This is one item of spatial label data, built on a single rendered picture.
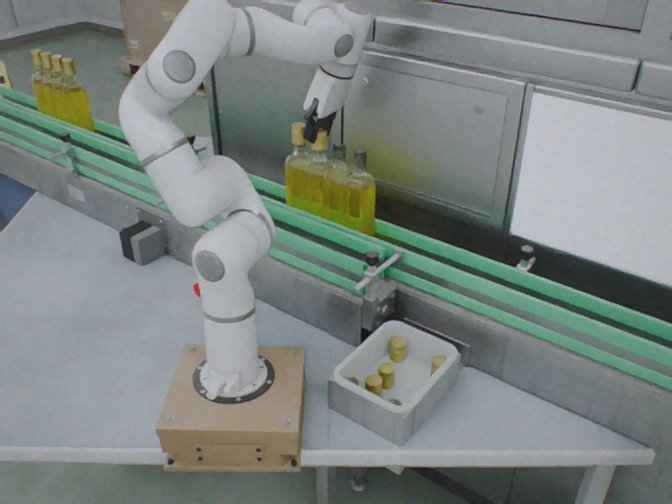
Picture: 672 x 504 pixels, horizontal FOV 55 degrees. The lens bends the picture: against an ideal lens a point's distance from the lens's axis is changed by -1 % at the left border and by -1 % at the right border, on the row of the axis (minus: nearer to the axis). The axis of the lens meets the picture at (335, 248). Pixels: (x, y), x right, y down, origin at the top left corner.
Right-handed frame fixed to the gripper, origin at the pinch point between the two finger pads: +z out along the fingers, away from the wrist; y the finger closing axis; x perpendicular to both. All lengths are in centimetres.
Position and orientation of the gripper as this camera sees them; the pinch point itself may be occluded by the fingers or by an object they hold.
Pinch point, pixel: (317, 130)
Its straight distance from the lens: 146.8
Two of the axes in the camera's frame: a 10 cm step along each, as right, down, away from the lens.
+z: -2.8, 7.2, 6.3
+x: 8.0, 5.4, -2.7
